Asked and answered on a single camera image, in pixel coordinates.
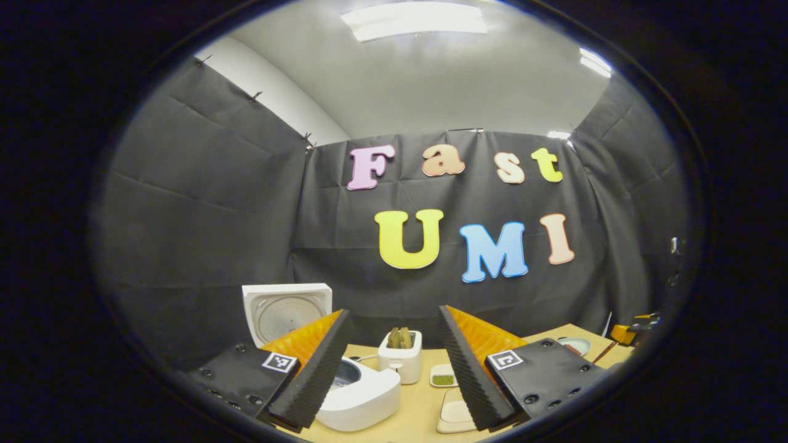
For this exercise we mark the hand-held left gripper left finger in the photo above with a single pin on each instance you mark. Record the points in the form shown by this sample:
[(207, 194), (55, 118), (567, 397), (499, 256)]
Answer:
[(317, 375)]

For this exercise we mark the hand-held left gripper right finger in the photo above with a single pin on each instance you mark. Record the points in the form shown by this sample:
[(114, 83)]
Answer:
[(468, 369)]

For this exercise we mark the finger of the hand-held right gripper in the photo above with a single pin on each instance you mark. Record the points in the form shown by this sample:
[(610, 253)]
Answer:
[(625, 334)]

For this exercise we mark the white rice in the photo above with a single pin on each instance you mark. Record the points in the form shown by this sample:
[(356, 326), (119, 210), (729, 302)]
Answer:
[(457, 411)]

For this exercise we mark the white rice cooker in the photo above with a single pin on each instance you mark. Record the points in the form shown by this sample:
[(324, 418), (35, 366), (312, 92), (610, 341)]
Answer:
[(363, 400)]

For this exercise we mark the small white dish of beans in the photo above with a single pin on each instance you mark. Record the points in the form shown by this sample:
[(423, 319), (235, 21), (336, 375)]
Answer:
[(443, 378)]

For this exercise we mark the pale green plate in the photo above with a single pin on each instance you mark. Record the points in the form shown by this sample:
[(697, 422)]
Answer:
[(569, 343)]

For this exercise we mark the white toaster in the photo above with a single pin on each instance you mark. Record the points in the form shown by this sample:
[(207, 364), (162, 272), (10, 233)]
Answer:
[(400, 363)]

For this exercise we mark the black backdrop cloth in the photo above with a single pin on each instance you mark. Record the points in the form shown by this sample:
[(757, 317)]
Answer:
[(203, 234)]

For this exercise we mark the ceiling light panel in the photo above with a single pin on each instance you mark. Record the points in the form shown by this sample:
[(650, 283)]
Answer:
[(596, 61), (412, 21)]

